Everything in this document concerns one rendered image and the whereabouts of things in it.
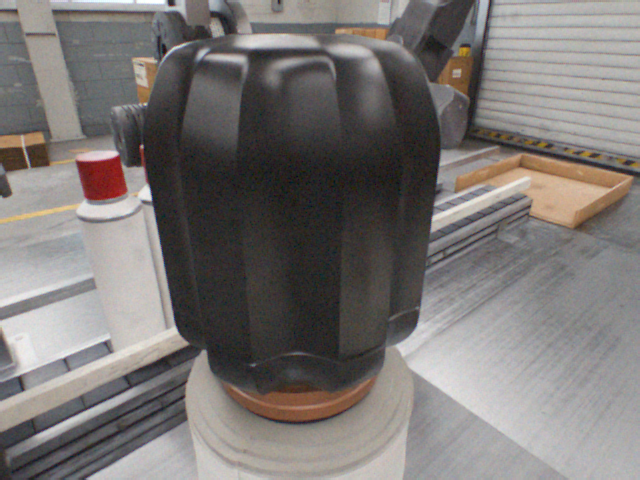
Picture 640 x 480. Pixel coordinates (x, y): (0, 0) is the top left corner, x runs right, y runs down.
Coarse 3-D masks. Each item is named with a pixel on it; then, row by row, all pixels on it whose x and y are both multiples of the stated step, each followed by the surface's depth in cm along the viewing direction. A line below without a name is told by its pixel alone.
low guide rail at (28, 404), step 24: (504, 192) 77; (456, 216) 68; (168, 336) 40; (96, 360) 38; (120, 360) 38; (144, 360) 40; (48, 384) 35; (72, 384) 36; (96, 384) 37; (0, 408) 33; (24, 408) 34; (48, 408) 35
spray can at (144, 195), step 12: (144, 168) 38; (144, 192) 39; (144, 204) 38; (156, 228) 39; (156, 240) 40; (156, 252) 40; (156, 264) 41; (156, 276) 42; (168, 300) 43; (168, 312) 43; (168, 324) 44
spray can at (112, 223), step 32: (96, 160) 34; (96, 192) 34; (96, 224) 35; (128, 224) 36; (96, 256) 36; (128, 256) 37; (96, 288) 39; (128, 288) 38; (128, 320) 39; (160, 320) 42
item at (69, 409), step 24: (480, 192) 85; (480, 216) 74; (432, 240) 66; (72, 360) 43; (168, 360) 43; (0, 384) 40; (24, 384) 40; (120, 384) 40; (72, 408) 37; (0, 432) 35; (24, 432) 35
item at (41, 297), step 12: (468, 156) 79; (480, 156) 81; (444, 168) 75; (84, 276) 41; (48, 288) 39; (60, 288) 40; (72, 288) 40; (84, 288) 41; (12, 300) 38; (24, 300) 38; (36, 300) 39; (48, 300) 39; (0, 312) 37; (12, 312) 38; (24, 312) 38
